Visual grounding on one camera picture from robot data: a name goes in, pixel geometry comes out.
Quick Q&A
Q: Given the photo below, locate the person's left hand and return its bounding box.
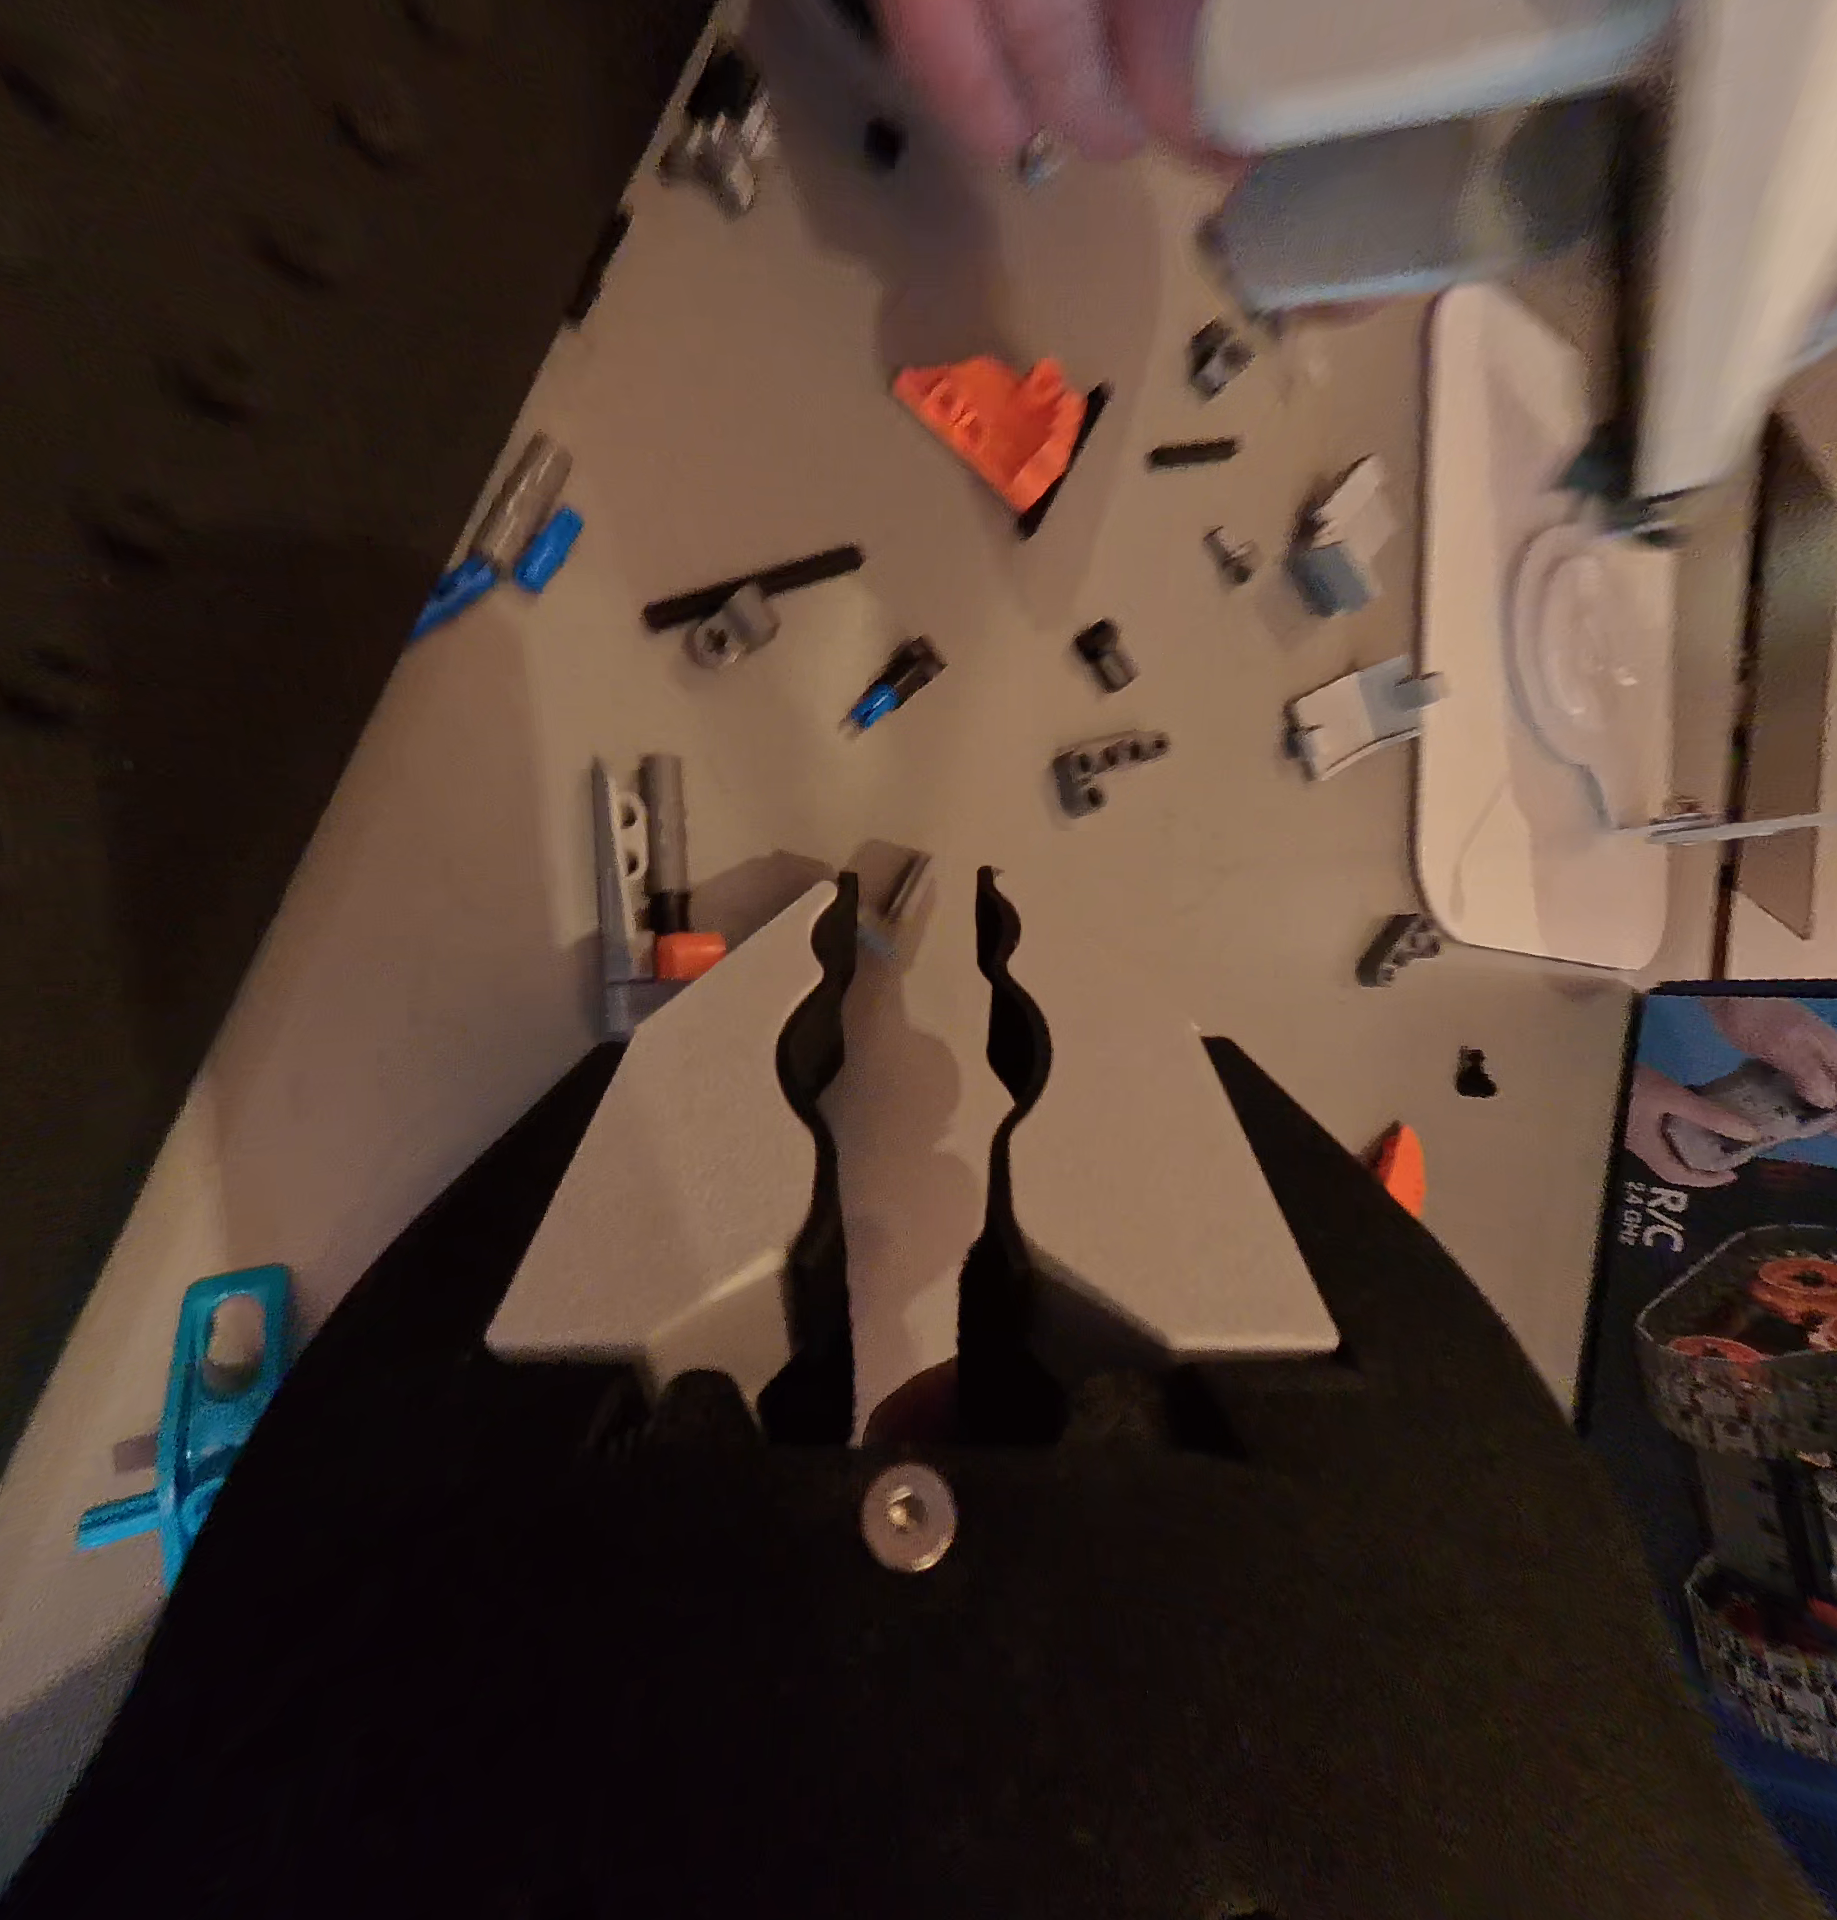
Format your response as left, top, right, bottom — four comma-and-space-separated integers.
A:
873, 0, 1204, 167

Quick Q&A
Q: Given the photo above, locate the long dark grey angled beam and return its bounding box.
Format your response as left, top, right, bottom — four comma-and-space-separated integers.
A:
1051, 731, 1172, 819

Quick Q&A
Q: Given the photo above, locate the blue toy robot box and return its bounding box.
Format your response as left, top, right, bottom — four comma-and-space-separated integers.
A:
1577, 982, 1837, 1920

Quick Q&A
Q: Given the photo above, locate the orange studded wedge plate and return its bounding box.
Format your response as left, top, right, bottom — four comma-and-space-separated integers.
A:
892, 358, 1106, 519

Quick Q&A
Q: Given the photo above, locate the black pin blue end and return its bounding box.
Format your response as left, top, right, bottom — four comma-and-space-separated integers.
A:
839, 636, 947, 736

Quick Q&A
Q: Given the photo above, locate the long blue pin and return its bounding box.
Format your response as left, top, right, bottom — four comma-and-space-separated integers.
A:
408, 557, 500, 647

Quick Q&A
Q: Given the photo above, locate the cyan plastic tool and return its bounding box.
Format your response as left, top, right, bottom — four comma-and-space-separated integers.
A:
75, 1264, 293, 1592

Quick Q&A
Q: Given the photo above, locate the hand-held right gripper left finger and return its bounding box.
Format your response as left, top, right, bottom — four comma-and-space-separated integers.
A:
479, 870, 864, 1444

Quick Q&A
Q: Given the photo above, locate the grey axle connector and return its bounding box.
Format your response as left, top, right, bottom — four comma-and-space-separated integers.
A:
687, 586, 783, 669

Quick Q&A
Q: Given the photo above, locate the light grey box piece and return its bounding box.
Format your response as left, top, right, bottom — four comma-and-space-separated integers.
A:
1282, 453, 1390, 619

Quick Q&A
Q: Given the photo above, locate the white book stand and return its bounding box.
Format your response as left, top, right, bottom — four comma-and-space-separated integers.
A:
1410, 0, 1837, 977

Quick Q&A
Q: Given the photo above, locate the grey cross connector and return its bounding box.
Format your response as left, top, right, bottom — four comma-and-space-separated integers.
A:
660, 89, 775, 219

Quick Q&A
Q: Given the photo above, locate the light grey curved panel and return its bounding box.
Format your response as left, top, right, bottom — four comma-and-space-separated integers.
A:
1282, 656, 1448, 782

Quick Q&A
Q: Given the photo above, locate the grey tube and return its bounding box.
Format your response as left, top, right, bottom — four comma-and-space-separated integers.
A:
475, 432, 574, 564

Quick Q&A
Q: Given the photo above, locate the long black axle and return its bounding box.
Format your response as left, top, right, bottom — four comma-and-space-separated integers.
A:
642, 544, 865, 631

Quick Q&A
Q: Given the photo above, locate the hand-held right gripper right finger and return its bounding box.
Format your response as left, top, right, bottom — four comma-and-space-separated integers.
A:
956, 862, 1343, 1433

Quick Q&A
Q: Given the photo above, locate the grey orange brick assembly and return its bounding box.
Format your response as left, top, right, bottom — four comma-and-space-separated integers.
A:
586, 753, 728, 1039

